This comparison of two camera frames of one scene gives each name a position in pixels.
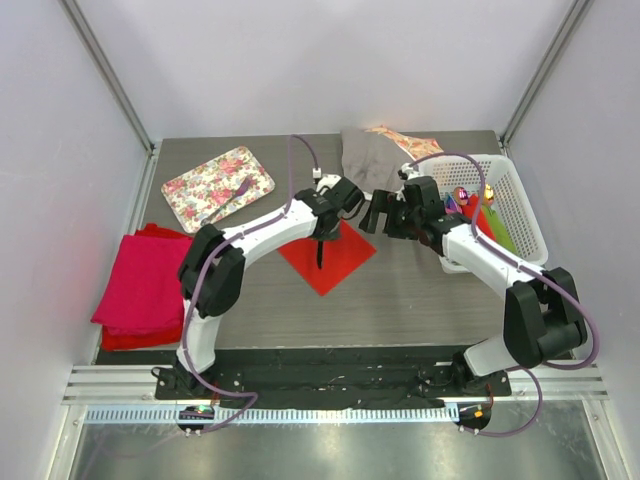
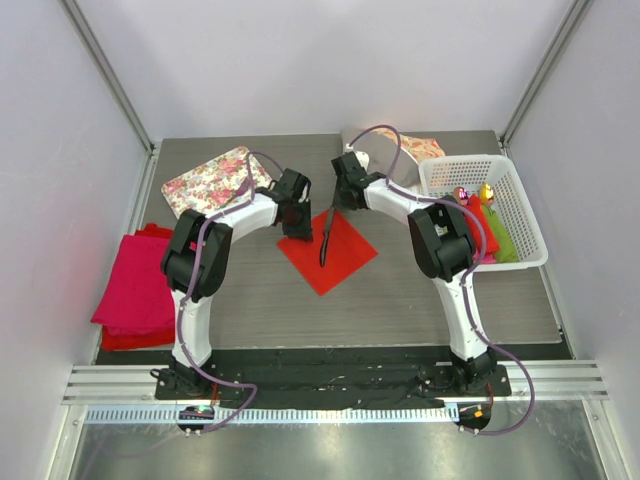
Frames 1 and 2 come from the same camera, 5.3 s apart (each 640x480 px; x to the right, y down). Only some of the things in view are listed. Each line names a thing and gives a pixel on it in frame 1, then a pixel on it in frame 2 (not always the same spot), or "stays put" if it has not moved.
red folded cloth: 114,339 stays put
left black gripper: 325,235 -> 303,232
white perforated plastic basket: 507,197 stays put
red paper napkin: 340,259 stays put
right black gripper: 380,204 -> 340,204
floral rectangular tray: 206,192 stays put
